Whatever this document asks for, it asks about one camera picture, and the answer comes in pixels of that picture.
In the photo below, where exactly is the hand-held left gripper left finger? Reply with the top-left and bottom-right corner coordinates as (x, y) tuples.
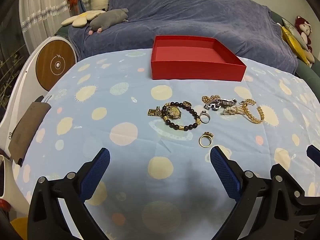
(27, 147), (111, 240)

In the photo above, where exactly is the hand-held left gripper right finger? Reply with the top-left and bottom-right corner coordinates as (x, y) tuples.
(210, 145), (296, 240)

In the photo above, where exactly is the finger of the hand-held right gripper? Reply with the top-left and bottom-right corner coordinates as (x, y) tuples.
(306, 144), (320, 167)
(293, 189), (320, 240)

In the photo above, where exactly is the gold ring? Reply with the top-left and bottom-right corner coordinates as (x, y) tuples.
(199, 131), (214, 148)

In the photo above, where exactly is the dark bead bracelet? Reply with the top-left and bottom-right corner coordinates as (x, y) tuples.
(161, 101), (202, 132)

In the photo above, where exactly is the gold chain bracelet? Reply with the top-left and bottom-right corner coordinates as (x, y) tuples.
(241, 99), (265, 124)

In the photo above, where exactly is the pearl bracelet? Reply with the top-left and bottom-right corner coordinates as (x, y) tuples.
(221, 103), (247, 116)

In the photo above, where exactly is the silver watch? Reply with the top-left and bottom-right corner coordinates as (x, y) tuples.
(204, 97), (238, 111)

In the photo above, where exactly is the gold necklace chain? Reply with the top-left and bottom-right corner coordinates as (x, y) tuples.
(202, 95), (221, 105)

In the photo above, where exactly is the red cardboard box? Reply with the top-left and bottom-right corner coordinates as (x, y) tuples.
(151, 35), (247, 82)

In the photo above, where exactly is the light blue printed tablecloth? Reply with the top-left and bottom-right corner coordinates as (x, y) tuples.
(11, 49), (320, 240)

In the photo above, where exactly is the gold watch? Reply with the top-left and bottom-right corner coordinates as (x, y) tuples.
(147, 105), (182, 119)

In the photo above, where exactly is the brown felt pouch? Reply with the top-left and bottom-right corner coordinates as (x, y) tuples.
(8, 95), (52, 167)

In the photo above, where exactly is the yellow cushion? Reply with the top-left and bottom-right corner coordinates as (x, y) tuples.
(279, 25), (311, 66)

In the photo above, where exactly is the white machine with wooden disc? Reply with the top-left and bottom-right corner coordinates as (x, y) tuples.
(0, 35), (77, 217)

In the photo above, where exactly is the grey patterned cushion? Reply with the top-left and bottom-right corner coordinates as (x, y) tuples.
(282, 17), (310, 52)

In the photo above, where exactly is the red-haired plush doll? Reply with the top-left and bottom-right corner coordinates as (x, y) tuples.
(294, 15), (316, 67)

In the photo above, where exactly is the dark window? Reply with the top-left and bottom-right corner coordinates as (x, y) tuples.
(0, 17), (33, 107)

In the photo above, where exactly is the grey plush toy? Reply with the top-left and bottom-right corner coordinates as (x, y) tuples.
(88, 8), (129, 35)

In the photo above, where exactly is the flower plush pillow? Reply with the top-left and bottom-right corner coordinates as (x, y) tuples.
(61, 10), (107, 28)

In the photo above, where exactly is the blue blanket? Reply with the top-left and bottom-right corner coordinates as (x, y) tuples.
(68, 0), (299, 74)

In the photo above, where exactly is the red bow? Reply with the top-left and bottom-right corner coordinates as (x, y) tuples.
(66, 0), (82, 12)

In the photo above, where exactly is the white curtain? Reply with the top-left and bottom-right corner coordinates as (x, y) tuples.
(18, 0), (83, 51)

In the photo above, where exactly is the silver ring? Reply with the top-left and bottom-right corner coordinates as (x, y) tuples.
(199, 110), (211, 124)

